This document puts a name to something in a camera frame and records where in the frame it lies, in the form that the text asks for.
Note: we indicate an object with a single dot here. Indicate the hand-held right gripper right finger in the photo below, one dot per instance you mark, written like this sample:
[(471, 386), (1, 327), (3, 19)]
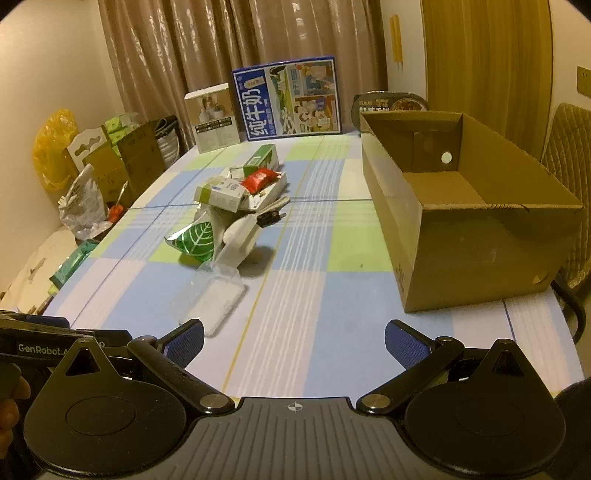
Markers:
[(404, 344)]

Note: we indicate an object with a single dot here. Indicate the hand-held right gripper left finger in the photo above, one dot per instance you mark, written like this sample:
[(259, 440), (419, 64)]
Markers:
[(184, 344)]

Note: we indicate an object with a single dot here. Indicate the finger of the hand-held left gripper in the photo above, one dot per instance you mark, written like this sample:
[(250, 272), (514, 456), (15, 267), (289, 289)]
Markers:
[(37, 321), (111, 337)]

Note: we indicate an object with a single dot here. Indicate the clear plastic case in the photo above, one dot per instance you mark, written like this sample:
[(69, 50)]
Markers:
[(217, 300)]

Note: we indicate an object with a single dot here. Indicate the leaf print foil packet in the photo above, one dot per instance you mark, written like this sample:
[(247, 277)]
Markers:
[(196, 240)]

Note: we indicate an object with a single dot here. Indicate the cardboard box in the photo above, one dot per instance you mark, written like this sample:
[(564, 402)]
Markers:
[(461, 254)]

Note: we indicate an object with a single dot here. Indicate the white green medicine box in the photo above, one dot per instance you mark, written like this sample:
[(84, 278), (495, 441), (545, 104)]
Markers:
[(219, 194)]

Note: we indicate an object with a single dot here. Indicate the red snack packet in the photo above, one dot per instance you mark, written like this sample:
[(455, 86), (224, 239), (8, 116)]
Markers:
[(258, 181)]

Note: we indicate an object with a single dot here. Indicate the green long box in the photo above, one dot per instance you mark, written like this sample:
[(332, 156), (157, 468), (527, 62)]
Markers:
[(258, 157)]

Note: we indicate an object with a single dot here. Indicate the person's left hand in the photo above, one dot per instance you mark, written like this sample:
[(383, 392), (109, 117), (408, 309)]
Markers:
[(9, 420)]

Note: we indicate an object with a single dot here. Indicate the green packet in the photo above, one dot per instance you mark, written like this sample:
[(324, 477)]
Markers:
[(69, 267)]

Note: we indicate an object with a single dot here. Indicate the white crumpled plastic bag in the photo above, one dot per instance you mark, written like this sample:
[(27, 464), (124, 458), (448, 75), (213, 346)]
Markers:
[(83, 207)]

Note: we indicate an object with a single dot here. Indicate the small red object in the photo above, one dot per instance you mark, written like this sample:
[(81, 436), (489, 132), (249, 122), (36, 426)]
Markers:
[(115, 211)]

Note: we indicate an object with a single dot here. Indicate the brown cardboard carton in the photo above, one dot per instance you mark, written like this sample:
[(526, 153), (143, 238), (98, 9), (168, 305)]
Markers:
[(106, 177), (141, 152)]

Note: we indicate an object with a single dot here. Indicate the yellow plastic bag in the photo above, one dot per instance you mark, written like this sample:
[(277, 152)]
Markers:
[(53, 147)]

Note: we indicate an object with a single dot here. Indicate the striped shopping bag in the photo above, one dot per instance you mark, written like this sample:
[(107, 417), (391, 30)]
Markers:
[(167, 143)]

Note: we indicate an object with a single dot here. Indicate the light green carton pack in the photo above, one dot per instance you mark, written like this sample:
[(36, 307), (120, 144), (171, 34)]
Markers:
[(115, 124)]

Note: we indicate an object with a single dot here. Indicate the white photo print box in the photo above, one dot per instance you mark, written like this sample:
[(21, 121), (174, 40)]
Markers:
[(212, 120)]

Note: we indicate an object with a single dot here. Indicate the black instant meal bowl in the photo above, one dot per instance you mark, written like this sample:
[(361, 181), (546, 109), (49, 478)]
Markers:
[(392, 101)]

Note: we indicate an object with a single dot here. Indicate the quilted cover chair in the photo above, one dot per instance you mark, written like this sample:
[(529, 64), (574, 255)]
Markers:
[(568, 138)]

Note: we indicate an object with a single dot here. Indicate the blue milk carton case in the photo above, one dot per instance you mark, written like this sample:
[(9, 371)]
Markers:
[(286, 101)]

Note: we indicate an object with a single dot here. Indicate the wooden door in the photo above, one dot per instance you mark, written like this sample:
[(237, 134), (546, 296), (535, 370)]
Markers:
[(485, 55)]

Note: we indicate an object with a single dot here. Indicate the brown curtain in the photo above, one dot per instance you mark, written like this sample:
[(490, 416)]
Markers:
[(207, 37)]

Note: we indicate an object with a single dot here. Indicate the yellow wall strip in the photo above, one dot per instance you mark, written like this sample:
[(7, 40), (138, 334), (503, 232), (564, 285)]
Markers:
[(395, 37)]

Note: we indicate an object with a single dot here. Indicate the beige wall socket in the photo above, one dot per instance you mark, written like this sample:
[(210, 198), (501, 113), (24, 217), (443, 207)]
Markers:
[(584, 83)]

